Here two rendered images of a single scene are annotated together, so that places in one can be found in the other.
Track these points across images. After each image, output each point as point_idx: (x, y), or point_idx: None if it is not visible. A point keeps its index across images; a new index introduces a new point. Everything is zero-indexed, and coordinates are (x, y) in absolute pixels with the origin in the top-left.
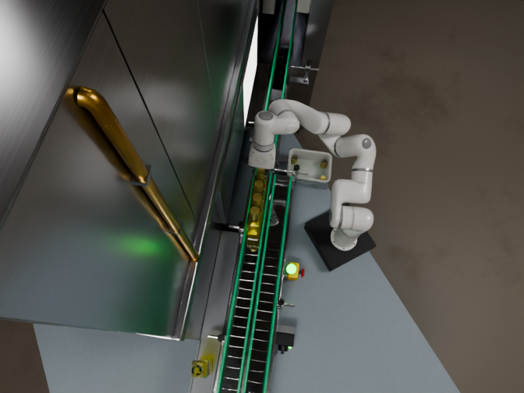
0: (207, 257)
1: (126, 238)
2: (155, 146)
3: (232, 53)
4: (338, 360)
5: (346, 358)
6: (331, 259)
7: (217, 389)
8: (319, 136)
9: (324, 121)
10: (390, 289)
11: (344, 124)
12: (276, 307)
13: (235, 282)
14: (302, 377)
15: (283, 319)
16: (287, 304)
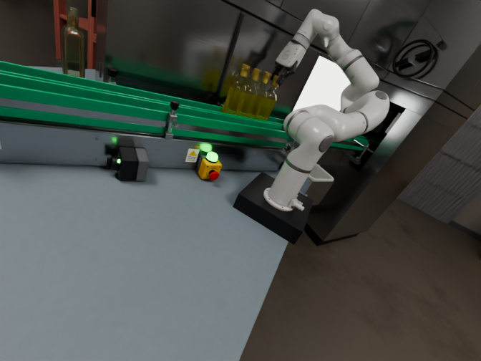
0: (186, 52)
1: None
2: None
3: (331, 14)
4: (116, 233)
5: (124, 243)
6: (248, 192)
7: (47, 70)
8: (341, 94)
9: (357, 51)
10: (265, 281)
11: (371, 72)
12: (164, 131)
13: (173, 97)
14: (74, 196)
15: (151, 174)
16: (175, 119)
